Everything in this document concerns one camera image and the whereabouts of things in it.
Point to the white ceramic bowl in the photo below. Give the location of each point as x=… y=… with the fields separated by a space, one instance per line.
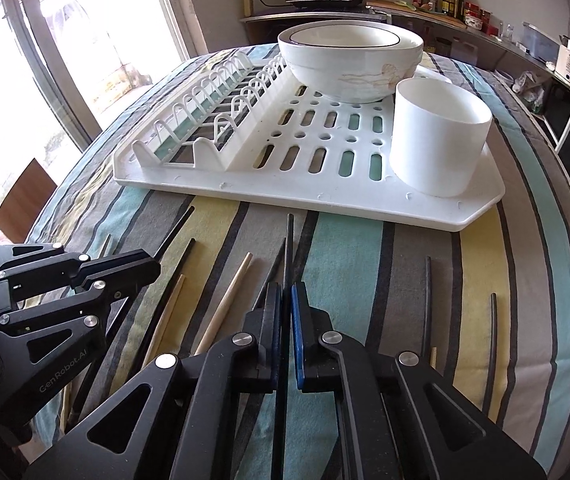
x=351 y=61

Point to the white plastic dish rack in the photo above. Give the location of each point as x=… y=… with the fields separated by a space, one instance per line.
x=249 y=130

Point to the wooden cutting board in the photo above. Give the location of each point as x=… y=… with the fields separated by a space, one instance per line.
x=396 y=9

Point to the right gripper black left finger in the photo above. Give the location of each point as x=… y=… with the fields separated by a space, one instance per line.
x=176 y=418

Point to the wooden chair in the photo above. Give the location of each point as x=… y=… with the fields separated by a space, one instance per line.
x=24 y=201

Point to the striped tablecloth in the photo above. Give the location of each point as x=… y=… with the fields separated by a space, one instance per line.
x=370 y=275

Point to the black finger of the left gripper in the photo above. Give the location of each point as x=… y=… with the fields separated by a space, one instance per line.
x=118 y=309
x=133 y=269

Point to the clear plastic storage container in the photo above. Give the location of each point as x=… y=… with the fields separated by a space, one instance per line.
x=538 y=44

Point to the black induction cooker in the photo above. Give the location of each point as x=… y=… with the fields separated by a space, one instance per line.
x=340 y=5

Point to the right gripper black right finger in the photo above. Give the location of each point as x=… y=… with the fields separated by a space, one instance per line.
x=397 y=417

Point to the white cylindrical utensil cup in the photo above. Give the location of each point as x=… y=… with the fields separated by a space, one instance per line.
x=438 y=133

